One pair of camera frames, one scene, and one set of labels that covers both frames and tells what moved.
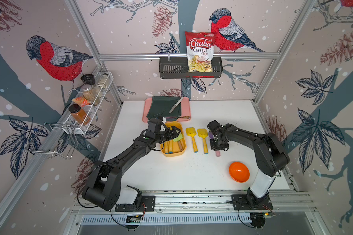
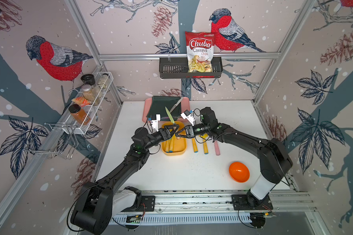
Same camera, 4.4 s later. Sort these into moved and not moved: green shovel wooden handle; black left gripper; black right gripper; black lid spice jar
Moved: green shovel wooden handle; black right gripper
Not moved: black left gripper; black lid spice jar
